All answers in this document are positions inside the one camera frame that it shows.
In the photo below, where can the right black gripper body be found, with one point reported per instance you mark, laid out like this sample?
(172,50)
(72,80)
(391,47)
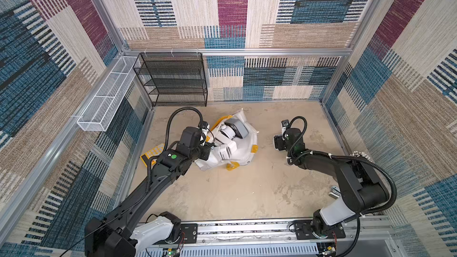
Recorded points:
(279,142)

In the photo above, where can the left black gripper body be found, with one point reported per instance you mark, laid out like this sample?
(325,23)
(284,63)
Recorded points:
(204,151)

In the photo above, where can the white canvas tote bag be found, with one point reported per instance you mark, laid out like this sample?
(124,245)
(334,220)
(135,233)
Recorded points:
(247,147)

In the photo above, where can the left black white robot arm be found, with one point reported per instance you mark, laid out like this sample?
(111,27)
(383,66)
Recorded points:
(150,192)

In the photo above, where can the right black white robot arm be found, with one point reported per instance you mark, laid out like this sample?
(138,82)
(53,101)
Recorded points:
(365,188)

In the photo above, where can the white box in bag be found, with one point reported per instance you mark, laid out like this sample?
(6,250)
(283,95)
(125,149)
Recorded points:
(225,146)

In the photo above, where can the grey white device in bag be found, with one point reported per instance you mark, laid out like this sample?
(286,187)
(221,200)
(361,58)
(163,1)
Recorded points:
(240,130)

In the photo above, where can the yellow calculator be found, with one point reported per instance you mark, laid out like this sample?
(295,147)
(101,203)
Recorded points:
(156,151)

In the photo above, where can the cup of pencils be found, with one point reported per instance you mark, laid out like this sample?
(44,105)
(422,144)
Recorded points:
(361,154)

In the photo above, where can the black mesh shelf rack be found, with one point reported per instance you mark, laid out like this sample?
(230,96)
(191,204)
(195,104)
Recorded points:
(173,79)

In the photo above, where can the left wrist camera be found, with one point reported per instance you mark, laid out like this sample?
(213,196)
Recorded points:
(204,127)

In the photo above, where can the white wire mesh basket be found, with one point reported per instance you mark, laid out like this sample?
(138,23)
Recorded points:
(98,115)

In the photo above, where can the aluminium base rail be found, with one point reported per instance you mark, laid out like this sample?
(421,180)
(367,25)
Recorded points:
(167,236)

